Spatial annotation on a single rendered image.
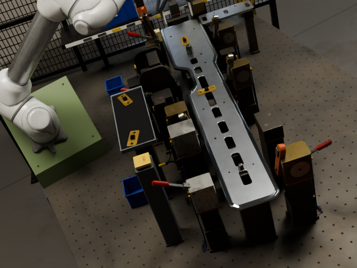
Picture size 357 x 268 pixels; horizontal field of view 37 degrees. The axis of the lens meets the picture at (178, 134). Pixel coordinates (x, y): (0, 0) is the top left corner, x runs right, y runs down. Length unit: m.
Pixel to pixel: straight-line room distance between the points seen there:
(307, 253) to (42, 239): 1.91
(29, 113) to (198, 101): 0.74
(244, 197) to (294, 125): 0.77
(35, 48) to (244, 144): 0.95
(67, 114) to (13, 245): 1.20
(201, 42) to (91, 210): 1.00
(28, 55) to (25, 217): 1.62
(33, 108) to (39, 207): 1.40
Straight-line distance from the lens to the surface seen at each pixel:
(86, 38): 3.06
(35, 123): 2.40
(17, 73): 2.40
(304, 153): 1.92
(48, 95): 2.70
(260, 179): 1.94
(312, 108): 2.65
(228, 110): 2.25
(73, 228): 2.45
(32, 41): 2.29
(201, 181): 1.90
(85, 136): 2.66
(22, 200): 3.83
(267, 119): 2.12
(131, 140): 2.00
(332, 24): 4.56
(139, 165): 1.89
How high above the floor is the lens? 2.41
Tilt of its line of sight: 40 degrees down
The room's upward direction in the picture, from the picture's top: 18 degrees counter-clockwise
